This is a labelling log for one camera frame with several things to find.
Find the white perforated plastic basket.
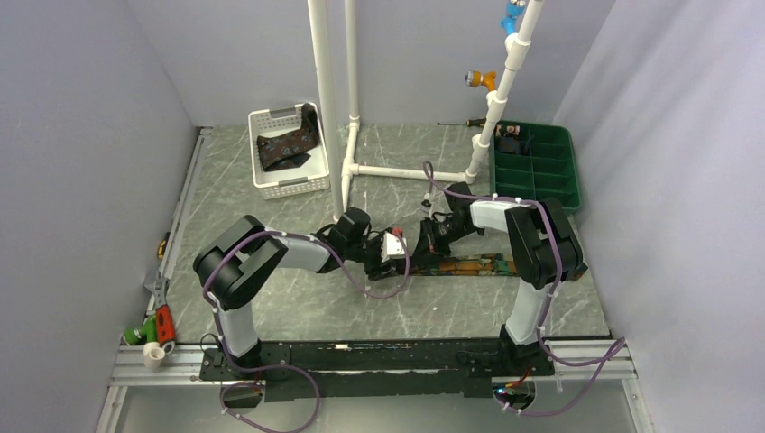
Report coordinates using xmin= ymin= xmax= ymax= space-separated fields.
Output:
xmin=247 ymin=102 xmax=330 ymax=199

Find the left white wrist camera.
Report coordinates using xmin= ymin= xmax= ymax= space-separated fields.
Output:
xmin=381 ymin=227 xmax=409 ymax=263

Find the rolled dark tie in tray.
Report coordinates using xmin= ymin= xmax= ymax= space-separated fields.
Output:
xmin=494 ymin=124 xmax=527 ymax=155

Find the dark brown patterned tie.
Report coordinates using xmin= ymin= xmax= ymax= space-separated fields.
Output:
xmin=255 ymin=103 xmax=320 ymax=172

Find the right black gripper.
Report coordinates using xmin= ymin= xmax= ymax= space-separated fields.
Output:
xmin=410 ymin=216 xmax=476 ymax=268

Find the yellow black tape measure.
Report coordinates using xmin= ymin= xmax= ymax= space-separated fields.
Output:
xmin=156 ymin=237 xmax=168 ymax=260

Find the green compartment tray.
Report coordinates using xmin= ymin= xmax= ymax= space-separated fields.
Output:
xmin=489 ymin=120 xmax=581 ymax=215

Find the purple cable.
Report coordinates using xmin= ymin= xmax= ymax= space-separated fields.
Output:
xmin=421 ymin=161 xmax=628 ymax=419
xmin=201 ymin=229 xmax=413 ymax=433

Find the colourful patterned tie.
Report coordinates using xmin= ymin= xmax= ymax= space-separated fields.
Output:
xmin=410 ymin=253 xmax=520 ymax=277

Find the green pipe fitting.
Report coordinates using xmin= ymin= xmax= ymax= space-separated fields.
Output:
xmin=122 ymin=315 xmax=158 ymax=345

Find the blue nozzle fitting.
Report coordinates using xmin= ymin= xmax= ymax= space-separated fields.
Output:
xmin=501 ymin=0 xmax=527 ymax=35

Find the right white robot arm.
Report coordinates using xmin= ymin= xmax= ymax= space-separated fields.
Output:
xmin=410 ymin=182 xmax=585 ymax=374

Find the white pipe coupling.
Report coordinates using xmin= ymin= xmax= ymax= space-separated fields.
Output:
xmin=142 ymin=341 xmax=166 ymax=371

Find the black yellow screwdriver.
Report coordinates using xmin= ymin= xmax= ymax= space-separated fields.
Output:
xmin=438 ymin=118 xmax=486 ymax=127

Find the orange nozzle fitting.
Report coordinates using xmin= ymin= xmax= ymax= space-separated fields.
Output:
xmin=465 ymin=69 xmax=497 ymax=92

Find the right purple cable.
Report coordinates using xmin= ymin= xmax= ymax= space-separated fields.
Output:
xmin=421 ymin=161 xmax=628 ymax=419

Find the white PVC pipe frame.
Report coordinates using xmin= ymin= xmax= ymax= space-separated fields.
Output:
xmin=307 ymin=1 xmax=544 ymax=217

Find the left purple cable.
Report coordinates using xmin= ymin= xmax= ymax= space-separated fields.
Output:
xmin=201 ymin=229 xmax=413 ymax=433

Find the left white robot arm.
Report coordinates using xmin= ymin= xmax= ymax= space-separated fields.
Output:
xmin=193 ymin=207 xmax=413 ymax=379

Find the red grey pipe wrench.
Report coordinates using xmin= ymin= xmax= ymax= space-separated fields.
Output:
xmin=143 ymin=269 xmax=176 ymax=354

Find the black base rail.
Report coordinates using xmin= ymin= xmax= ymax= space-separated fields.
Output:
xmin=199 ymin=336 xmax=555 ymax=402

